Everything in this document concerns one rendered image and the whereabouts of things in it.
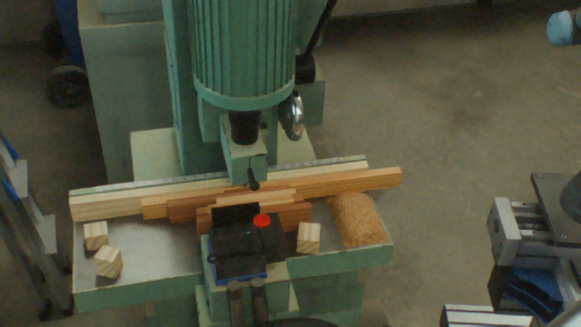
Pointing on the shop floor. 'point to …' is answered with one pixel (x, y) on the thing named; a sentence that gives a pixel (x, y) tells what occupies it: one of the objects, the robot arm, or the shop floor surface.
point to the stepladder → (32, 234)
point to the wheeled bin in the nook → (62, 41)
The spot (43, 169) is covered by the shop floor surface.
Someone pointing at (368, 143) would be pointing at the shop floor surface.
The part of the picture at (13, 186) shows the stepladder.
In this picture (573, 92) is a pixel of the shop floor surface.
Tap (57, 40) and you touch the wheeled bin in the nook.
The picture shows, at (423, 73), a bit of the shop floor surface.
